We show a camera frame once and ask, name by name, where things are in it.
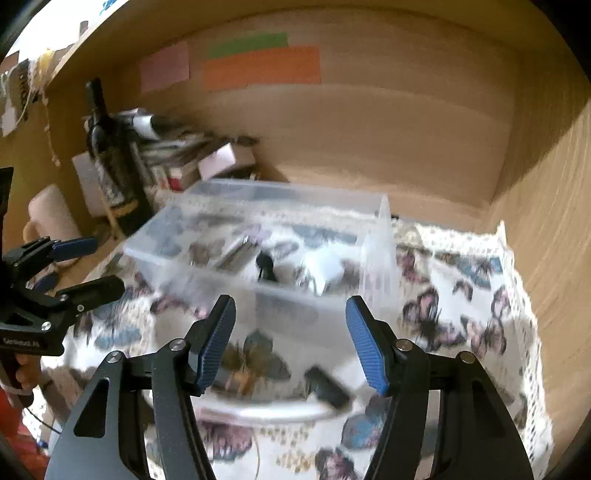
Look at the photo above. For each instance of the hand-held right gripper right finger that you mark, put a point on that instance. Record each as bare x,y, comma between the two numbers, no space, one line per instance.
369,355

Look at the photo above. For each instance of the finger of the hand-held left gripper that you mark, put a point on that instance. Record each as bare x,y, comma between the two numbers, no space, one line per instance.
99,290
74,248

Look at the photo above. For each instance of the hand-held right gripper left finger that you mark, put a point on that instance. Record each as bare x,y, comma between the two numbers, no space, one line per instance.
213,355

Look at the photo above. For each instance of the small black rectangular block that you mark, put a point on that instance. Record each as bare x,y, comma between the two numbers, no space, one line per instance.
327,386

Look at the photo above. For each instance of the clear plastic storage bin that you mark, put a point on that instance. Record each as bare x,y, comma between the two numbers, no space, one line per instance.
277,221

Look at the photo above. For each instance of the person's left hand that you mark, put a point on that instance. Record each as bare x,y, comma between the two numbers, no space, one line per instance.
25,371

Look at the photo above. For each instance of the pink mug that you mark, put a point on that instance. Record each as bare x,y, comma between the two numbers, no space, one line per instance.
51,217

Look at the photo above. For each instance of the white flat box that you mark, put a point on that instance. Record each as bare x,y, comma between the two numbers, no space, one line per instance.
87,180

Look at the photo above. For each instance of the white power adapter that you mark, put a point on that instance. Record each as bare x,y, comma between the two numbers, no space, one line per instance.
324,272

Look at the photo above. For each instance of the butterfly print cloth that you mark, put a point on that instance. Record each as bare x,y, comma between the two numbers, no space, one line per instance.
461,314

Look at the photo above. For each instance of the red cloth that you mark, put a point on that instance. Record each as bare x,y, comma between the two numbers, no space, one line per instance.
16,424

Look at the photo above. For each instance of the black round knob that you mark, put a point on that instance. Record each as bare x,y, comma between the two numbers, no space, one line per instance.
265,266

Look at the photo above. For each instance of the dark glass bottle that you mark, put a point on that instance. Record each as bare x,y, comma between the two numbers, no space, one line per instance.
113,152

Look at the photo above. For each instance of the silver metal clip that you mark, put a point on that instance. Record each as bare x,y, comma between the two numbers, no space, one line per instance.
238,253

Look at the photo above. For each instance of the stack of books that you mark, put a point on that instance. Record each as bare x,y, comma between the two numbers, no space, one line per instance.
175,159

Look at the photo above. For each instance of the dark bottle with white label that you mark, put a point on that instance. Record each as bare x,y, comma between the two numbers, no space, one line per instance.
147,123

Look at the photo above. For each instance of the small white cardboard box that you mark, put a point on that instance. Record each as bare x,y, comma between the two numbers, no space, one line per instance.
226,161

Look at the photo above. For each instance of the pink sticky note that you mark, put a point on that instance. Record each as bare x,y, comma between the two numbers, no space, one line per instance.
165,67

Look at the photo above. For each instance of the orange sticky note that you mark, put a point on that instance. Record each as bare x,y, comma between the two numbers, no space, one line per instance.
262,68

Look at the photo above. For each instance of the green sticky note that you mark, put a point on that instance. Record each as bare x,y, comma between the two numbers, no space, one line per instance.
247,45

